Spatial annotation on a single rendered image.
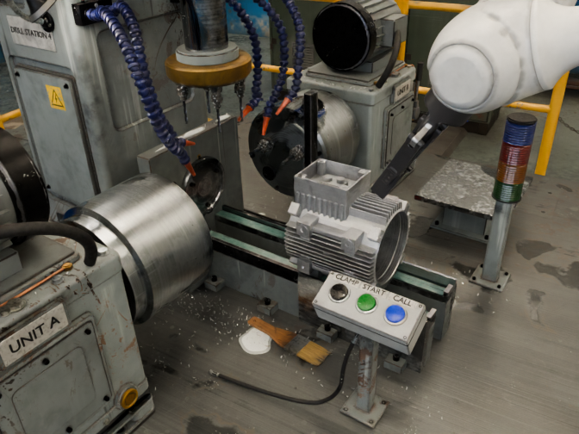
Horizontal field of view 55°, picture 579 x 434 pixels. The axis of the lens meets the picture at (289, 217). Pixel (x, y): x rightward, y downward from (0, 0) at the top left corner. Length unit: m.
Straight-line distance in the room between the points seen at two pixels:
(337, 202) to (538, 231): 0.76
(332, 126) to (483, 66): 0.86
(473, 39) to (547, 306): 0.90
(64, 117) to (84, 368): 0.62
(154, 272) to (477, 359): 0.67
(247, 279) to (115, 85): 0.53
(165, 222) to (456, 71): 0.60
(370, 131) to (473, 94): 0.96
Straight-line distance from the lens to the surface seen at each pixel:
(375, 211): 1.08
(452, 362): 1.22
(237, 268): 1.33
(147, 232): 1.01
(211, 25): 1.17
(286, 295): 1.27
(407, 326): 0.89
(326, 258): 1.11
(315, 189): 1.10
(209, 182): 1.39
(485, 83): 0.62
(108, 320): 0.96
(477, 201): 1.54
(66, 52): 1.27
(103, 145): 1.31
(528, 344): 1.31
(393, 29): 1.65
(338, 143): 1.44
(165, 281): 1.03
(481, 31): 0.63
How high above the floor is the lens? 1.65
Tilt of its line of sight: 31 degrees down
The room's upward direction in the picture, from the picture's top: 2 degrees counter-clockwise
